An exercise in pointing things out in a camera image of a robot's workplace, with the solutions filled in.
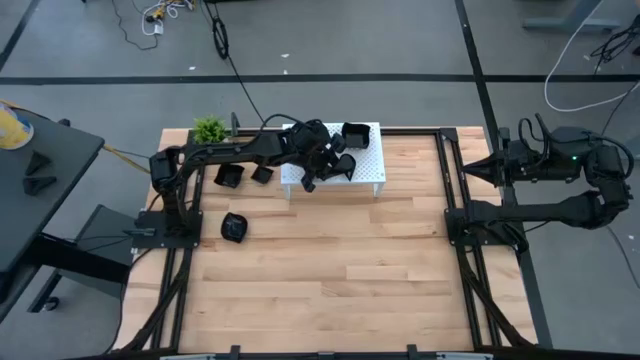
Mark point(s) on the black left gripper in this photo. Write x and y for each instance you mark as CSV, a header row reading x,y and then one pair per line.
x,y
320,162

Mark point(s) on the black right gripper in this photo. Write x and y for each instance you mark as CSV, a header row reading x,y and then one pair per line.
x,y
517,167

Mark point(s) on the black teardrop plate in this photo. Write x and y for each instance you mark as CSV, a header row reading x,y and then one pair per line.
x,y
346,165

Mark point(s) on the black wavy square bowl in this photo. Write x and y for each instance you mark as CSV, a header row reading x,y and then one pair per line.
x,y
230,176
356,135

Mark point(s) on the black small square plate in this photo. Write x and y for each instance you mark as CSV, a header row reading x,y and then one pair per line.
x,y
262,174

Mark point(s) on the black leaf-shaped plate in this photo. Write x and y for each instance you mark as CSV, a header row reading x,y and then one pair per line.
x,y
234,227

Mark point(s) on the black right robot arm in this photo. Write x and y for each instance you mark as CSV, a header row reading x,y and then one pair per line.
x,y
530,212

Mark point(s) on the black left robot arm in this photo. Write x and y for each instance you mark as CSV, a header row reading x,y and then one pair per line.
x,y
240,147

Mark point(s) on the white perforated metal shelf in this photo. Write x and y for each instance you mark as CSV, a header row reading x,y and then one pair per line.
x,y
372,165

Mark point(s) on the green plant in white pot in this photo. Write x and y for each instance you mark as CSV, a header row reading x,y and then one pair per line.
x,y
209,130

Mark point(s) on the grey desk foot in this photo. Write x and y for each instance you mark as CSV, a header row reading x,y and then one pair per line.
x,y
570,23

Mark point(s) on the dark grey side table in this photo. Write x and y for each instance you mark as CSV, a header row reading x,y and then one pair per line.
x,y
50,200

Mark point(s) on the black triangular part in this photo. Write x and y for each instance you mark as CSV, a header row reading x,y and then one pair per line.
x,y
37,185
37,162

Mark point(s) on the black caster wheel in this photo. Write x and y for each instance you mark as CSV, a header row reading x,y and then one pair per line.
x,y
51,303

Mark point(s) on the yellow and white round object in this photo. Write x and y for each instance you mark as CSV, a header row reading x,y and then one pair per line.
x,y
12,132

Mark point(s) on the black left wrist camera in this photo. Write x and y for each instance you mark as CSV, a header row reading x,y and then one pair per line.
x,y
312,135

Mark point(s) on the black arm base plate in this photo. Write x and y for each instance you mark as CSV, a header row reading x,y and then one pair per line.
x,y
150,230
452,237

